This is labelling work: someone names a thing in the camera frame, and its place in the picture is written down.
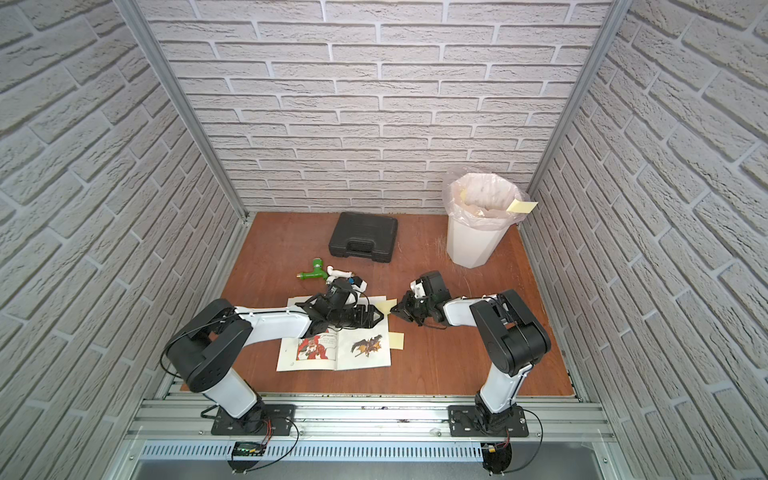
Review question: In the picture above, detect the yellow sticky note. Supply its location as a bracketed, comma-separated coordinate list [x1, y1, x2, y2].
[375, 299, 398, 316]
[506, 199, 538, 214]
[388, 332, 404, 350]

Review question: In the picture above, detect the illustrated picture book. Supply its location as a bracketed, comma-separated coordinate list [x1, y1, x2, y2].
[276, 314, 391, 372]

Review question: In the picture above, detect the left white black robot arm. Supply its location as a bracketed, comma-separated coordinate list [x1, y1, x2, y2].
[161, 279, 386, 420]

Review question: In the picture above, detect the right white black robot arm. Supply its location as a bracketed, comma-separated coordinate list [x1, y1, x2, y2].
[390, 271, 551, 432]

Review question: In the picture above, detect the yellow sticky note on bin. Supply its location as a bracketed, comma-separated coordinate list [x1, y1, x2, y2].
[506, 199, 538, 214]

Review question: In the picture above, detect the green and white faucet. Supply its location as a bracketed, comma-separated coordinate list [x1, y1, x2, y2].
[296, 258, 354, 283]

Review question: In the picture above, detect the black plastic tool case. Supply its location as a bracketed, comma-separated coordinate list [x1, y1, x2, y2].
[328, 212, 398, 263]

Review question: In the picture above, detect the white trash bin with bag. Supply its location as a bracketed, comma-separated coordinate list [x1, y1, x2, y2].
[442, 167, 532, 268]

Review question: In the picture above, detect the right controller board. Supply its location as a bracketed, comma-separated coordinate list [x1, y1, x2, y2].
[481, 443, 513, 475]

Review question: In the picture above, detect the controller board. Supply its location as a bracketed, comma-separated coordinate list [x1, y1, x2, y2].
[481, 443, 513, 475]
[231, 441, 267, 461]

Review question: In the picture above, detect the left controller board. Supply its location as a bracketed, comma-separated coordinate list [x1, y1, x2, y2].
[231, 441, 267, 461]

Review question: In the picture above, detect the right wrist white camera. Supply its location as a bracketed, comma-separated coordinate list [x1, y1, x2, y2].
[410, 280, 427, 299]

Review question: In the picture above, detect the wrist white camera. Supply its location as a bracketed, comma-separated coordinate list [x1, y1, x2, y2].
[410, 280, 427, 299]
[347, 276, 367, 292]

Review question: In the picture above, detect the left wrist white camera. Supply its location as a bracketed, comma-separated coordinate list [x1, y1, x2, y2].
[347, 276, 367, 292]

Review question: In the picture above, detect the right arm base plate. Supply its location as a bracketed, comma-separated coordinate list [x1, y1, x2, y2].
[447, 404, 529, 438]

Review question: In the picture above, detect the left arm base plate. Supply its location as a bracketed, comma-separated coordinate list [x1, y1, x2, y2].
[211, 404, 296, 437]

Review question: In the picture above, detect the aluminium front frame rail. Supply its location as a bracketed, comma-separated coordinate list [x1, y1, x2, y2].
[122, 393, 616, 463]

